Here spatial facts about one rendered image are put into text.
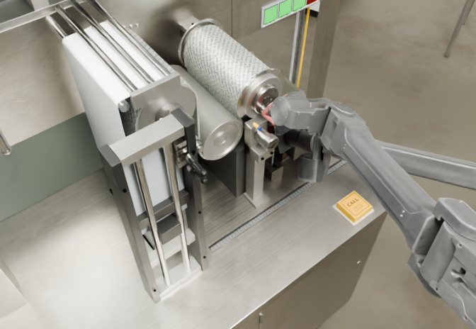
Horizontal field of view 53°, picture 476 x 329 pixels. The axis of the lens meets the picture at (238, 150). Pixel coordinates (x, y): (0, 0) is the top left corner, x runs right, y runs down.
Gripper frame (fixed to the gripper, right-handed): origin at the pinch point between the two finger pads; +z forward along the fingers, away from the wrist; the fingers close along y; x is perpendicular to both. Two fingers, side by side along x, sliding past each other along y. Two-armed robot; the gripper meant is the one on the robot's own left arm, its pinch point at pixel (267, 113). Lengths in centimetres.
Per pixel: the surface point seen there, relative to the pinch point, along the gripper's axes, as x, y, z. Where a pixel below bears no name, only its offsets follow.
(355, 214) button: -38.0, 15.1, 0.2
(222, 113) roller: 3.7, -8.2, 6.0
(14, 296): -17, -66, 30
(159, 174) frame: 2.5, -32.9, -7.3
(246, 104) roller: 3.9, -3.8, 1.2
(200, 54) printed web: 17.4, -2.7, 14.9
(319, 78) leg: -22, 85, 77
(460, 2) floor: -42, 285, 129
